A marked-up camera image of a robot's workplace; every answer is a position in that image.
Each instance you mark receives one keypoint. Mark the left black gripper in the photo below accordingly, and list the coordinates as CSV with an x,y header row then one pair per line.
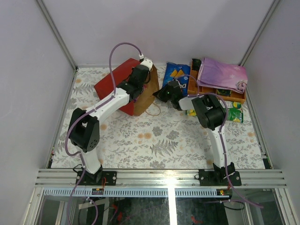
x,y
142,71

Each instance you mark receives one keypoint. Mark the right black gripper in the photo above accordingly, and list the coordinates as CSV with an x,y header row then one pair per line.
x,y
159,94

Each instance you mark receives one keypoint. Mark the red paper bag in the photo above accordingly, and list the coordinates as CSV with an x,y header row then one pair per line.
x,y
133,101

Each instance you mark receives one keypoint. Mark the blue Doritos chip bag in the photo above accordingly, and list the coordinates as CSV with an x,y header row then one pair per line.
x,y
180,72

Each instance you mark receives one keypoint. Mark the green snack bag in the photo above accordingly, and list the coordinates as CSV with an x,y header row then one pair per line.
x,y
234,108

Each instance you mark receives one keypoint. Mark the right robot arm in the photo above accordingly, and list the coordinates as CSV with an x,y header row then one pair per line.
x,y
212,116

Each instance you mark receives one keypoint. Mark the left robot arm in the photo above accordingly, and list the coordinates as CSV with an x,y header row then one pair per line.
x,y
84,130

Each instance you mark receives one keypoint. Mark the orange wooden tray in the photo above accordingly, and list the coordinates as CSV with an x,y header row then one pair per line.
x,y
194,88

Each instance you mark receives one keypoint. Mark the black item in tray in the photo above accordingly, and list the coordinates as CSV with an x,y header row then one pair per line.
x,y
196,63

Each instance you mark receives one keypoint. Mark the purple folded cloth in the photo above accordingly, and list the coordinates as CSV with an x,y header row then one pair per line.
x,y
218,75

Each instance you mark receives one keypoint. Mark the floral table mat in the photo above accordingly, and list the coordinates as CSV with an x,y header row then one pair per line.
x,y
160,138

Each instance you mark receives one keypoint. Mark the dark green tray packet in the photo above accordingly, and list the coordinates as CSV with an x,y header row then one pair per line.
x,y
222,92

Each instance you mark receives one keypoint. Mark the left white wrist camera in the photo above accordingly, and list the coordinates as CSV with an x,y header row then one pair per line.
x,y
145,62

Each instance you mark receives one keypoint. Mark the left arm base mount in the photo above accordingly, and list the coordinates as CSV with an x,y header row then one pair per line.
x,y
101,178

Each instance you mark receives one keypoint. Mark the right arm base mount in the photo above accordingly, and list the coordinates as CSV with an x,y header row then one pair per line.
x,y
209,178

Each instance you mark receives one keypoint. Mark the aluminium front rail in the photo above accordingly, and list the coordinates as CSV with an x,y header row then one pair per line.
x,y
147,182

